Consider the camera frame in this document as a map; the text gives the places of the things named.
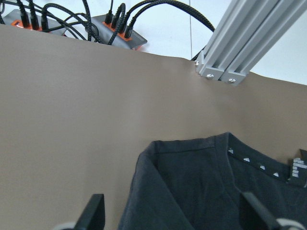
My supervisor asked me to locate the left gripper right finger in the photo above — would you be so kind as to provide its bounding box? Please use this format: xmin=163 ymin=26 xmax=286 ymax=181
xmin=240 ymin=192 xmax=282 ymax=230

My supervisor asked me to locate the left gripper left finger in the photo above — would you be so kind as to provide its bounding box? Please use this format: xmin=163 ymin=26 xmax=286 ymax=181
xmin=74 ymin=194 xmax=106 ymax=230

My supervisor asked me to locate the black t-shirt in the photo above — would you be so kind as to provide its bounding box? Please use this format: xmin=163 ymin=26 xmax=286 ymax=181
xmin=118 ymin=132 xmax=307 ymax=230

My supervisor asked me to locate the grey orange usb hub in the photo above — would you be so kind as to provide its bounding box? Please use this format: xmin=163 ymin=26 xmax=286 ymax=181
xmin=3 ymin=9 xmax=66 ymax=36
xmin=92 ymin=14 xmax=148 ymax=51

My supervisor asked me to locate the aluminium frame post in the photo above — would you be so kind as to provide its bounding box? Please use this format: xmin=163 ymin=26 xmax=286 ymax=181
xmin=196 ymin=0 xmax=307 ymax=86

